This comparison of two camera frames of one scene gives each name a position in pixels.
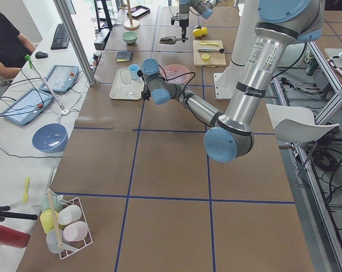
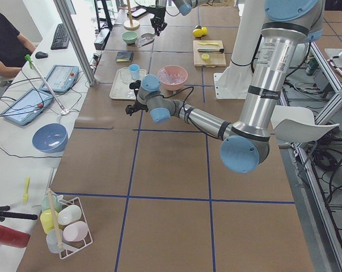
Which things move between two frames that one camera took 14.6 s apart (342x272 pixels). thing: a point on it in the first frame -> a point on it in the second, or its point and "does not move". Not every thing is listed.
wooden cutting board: [215, 59] does not move
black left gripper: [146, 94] -> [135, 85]
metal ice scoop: [171, 40] -> [144, 39]
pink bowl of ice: [173, 71] does not move
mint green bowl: [130, 37] does not move
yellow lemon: [198, 33] does not move
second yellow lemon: [205, 31] does not move
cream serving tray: [122, 86] does not move
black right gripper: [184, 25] -> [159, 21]
